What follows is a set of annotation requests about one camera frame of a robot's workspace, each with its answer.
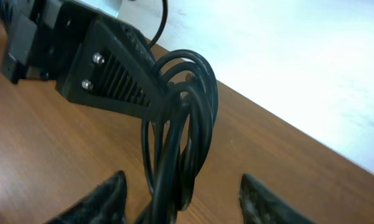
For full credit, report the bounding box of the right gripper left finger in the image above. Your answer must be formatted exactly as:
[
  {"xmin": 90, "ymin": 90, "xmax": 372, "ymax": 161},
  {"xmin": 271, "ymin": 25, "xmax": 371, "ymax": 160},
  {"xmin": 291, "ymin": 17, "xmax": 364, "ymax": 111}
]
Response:
[{"xmin": 47, "ymin": 170, "xmax": 127, "ymax": 224}]

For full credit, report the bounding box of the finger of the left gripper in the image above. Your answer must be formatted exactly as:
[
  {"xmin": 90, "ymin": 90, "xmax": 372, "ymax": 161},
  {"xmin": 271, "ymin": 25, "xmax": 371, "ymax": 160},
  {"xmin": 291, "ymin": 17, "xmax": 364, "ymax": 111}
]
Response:
[{"xmin": 111, "ymin": 21, "xmax": 156, "ymax": 73}]

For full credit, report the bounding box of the left camera black cable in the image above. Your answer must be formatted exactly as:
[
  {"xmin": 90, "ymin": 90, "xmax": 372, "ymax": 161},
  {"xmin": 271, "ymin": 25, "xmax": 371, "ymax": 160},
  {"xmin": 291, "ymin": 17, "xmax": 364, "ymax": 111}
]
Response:
[{"xmin": 147, "ymin": 0, "xmax": 169, "ymax": 50}]

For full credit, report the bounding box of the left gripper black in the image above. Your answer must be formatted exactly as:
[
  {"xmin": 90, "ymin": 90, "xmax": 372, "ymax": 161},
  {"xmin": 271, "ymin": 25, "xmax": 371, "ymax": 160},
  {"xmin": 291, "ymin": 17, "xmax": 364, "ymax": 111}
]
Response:
[{"xmin": 0, "ymin": 0, "xmax": 165, "ymax": 121}]

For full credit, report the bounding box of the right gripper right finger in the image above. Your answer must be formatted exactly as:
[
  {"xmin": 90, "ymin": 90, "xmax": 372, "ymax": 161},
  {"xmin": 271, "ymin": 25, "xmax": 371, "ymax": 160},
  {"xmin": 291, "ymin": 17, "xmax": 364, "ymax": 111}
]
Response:
[{"xmin": 239, "ymin": 173, "xmax": 314, "ymax": 224}]

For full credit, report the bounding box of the black USB cable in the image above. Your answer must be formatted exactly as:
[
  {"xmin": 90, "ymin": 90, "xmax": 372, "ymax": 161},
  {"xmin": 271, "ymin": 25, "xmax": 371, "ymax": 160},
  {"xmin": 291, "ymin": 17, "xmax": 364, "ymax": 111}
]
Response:
[{"xmin": 133, "ymin": 49, "xmax": 219, "ymax": 224}]

